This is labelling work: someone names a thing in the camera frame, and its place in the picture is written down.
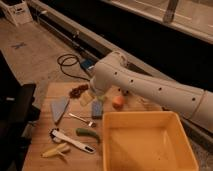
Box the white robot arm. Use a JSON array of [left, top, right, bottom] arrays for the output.
[[80, 51, 213, 133]]

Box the grey triangular cloth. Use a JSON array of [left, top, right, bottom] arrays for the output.
[[50, 97, 69, 124]]

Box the yellow banana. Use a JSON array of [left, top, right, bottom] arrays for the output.
[[42, 143, 70, 158]]

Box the white crate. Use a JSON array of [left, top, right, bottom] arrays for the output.
[[0, 0, 33, 27]]

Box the blue sponge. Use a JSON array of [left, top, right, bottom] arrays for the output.
[[92, 101, 103, 119]]

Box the black chair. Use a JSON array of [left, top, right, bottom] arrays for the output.
[[0, 51, 40, 171]]

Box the green cucumber toy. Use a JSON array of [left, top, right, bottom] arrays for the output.
[[76, 128, 101, 143]]

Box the brown grape bunch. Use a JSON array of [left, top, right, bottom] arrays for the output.
[[69, 84, 88, 99]]

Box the blue power box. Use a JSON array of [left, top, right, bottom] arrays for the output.
[[80, 59, 95, 70]]

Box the orange toy fruit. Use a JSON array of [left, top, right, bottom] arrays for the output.
[[112, 95, 125, 110]]

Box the white handled brush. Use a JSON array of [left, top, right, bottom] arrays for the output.
[[50, 129, 95, 154]]

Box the metal fork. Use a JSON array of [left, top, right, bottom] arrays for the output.
[[68, 113, 96, 127]]

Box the yellow plastic bin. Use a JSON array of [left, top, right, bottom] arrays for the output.
[[103, 111, 199, 171]]

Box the black cable loop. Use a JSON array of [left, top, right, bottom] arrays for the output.
[[56, 53, 93, 82]]

